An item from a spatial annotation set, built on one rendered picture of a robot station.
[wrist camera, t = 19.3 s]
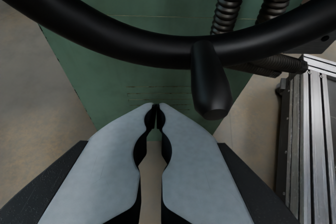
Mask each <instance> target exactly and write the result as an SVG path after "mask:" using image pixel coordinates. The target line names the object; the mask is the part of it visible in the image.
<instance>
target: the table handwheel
mask: <svg viewBox="0 0 336 224"><path fill-rule="evenodd" d="M2 1H4V2H5V3H7V4H8V5H10V6H11V7H12V8H14V9H15V10H17V11H19V12H20V13H22V14H23V15H25V16H26V17H28V18H29V19H31V20H33V21H34V22H36V23H38V24H39V25H41V26H43V27H44V28H46V29H48V30H50V31H52V32H54V33H55V34H57V35H59V36H61V37H63V38H65V39H67V40H69V41H71V42H73V43H75V44H77V45H80V46H82V47H84V48H86V49H89V50H92V51H94V52H97V53H99V54H102V55H105V56H108V57H111V58H114V59H117V60H121V61H124V62H128V63H132V64H137V65H142V66H147V67H153V68H161V69H172V70H191V56H192V55H191V48H192V45H193V44H194V43H196V42H197V41H200V40H208V41H210V42H211V43H212V45H213V47H214V50H215V52H216V54H217V56H218V58H219V60H220V62H221V65H222V67H230V66H235V65H240V64H245V63H249V62H253V61H257V60H261V59H264V58H268V57H271V56H274V55H277V54H280V53H283V52H286V51H289V50H291V49H294V48H297V47H299V46H302V45H304V44H307V43H309V42H311V41H314V40H316V39H318V38H320V37H323V36H325V35H327V34H329V33H331V32H333V31H335V30H336V0H309V1H308V2H306V3H304V4H302V5H300V6H298V7H296V8H294V9H292V10H290V11H288V12H286V13H284V14H282V15H280V16H277V17H275V18H272V19H270V20H268V21H265V22H262V23H259V24H257V25H253V26H250V27H247V28H243V29H240V30H236V31H231V32H226V33H220V34H213V35H202V36H179V35H168V34H162V33H157V32H152V31H148V30H144V29H140V28H137V27H134V26H131V25H129V24H126V23H123V22H121V21H119V20H116V19H114V18H112V17H110V16H108V15H106V14H104V13H102V12H100V11H98V10H96V9H95V8H93V7H91V6H89V5H88V4H86V3H85V2H83V1H82V0H2Z"/></svg>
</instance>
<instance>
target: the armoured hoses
mask: <svg viewBox="0 0 336 224"><path fill-rule="evenodd" d="M242 2H243V1H242V0H217V3H216V5H215V6H216V9H215V10H214V13H215V14H214V16H213V21H212V26H211V31H210V35H217V34H223V33H228V32H233V31H234V30H233V28H234V27H235V23H236V21H237V17H238V15H239V13H238V12H239V10H240V8H241V7H240V5H241V4H242ZM289 4H290V0H263V3H262V5H261V9H260V10H259V14H258V16H257V20H256V21H255V25H257V24H260V23H263V22H266V21H268V20H271V19H273V18H276V17H278V16H280V15H282V14H284V13H285V12H286V10H287V7H288V6H289ZM255 25H254V26H255ZM223 68H226V69H232V70H235V71H241V72H246V73H251V74H255V75H260V76H264V77H270V78H277V77H278V76H280V74H282V72H286V73H292V74H297V75H302V74H303V73H305V72H306V71H307V70H308V68H309V65H308V62H307V61H305V60H302V59H299V58H295V57H291V56H289V55H285V54H281V53H279V54H276V55H273V56H270V57H267V58H263V59H259V60H256V61H252V62H247V63H243V64H238V65H233V66H227V67H223Z"/></svg>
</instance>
